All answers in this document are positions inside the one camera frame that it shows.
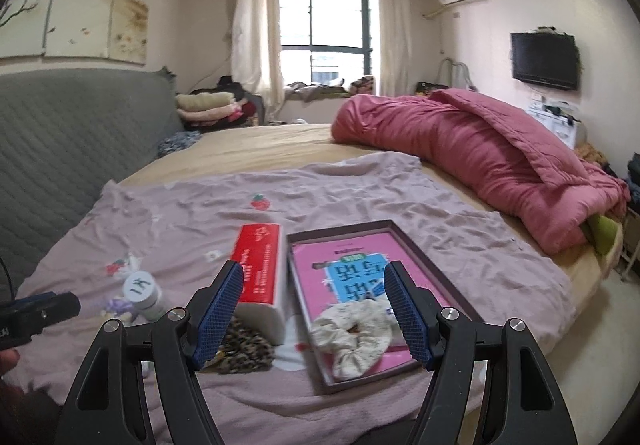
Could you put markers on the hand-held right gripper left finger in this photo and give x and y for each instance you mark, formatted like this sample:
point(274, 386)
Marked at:
point(220, 315)

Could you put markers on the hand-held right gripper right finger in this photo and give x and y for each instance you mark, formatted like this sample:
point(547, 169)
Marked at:
point(407, 315)

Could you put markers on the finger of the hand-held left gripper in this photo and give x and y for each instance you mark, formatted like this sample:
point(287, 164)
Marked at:
point(50, 315)
point(35, 300)

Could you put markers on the leopard print scrunchie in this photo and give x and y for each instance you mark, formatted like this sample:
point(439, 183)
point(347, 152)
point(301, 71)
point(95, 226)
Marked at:
point(250, 350)

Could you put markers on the small doll with purple hair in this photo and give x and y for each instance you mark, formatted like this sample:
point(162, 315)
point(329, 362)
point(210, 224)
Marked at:
point(117, 307)

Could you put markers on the white floral scrunchie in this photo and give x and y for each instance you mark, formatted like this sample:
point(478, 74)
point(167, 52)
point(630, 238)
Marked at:
point(340, 345)

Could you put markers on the person's left hand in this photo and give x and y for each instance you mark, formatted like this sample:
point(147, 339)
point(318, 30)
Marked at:
point(9, 364)

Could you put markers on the red tissue pack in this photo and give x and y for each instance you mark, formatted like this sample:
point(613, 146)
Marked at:
point(257, 265)

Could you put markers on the white can with lid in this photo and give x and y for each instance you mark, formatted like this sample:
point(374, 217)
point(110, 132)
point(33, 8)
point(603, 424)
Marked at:
point(142, 295)

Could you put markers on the pink book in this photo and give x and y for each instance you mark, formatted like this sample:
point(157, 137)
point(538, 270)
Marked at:
point(310, 285)

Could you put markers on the purple printed blanket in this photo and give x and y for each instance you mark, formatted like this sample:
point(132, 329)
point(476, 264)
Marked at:
point(350, 205)

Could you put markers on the grey quilted headboard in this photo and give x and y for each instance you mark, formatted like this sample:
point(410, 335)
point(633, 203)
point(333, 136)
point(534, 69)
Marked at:
point(65, 140)

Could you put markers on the beige bed sheet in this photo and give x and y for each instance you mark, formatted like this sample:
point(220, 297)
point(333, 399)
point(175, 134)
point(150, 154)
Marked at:
point(250, 145)

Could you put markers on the blue patterned cloth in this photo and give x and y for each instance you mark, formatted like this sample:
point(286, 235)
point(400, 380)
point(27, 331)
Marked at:
point(177, 143)

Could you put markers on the pink quilt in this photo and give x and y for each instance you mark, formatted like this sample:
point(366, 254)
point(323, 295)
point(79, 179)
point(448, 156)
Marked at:
point(475, 145)

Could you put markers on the dark bundle of clothes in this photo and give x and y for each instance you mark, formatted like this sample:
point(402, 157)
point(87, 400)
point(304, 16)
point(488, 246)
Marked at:
point(250, 112)

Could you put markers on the stack of folded clothes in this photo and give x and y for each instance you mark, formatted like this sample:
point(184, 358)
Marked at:
point(205, 105)

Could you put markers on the green cloth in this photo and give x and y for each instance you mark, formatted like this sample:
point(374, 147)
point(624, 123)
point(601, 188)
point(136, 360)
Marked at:
point(602, 232)

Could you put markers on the white metal stand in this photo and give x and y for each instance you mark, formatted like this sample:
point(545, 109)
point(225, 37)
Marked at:
point(631, 260)

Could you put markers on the mixed clothes heap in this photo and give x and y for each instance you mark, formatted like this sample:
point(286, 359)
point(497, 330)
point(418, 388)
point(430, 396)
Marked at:
point(320, 92)

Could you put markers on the white cluttered shelf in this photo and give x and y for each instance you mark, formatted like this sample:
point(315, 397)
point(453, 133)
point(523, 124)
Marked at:
point(555, 120)

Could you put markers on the grey metal rack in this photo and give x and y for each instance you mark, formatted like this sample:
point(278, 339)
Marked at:
point(442, 69)

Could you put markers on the dark blue clothes pile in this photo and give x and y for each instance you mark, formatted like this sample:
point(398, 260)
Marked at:
point(634, 190)

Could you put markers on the cream curtain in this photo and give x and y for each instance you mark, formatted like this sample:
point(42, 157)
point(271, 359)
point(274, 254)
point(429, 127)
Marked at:
point(255, 35)
point(395, 35)

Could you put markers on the dark framed window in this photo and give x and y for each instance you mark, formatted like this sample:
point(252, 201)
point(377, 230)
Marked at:
point(325, 15)

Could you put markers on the black wall television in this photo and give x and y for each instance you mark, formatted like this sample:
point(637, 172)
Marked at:
point(542, 60)

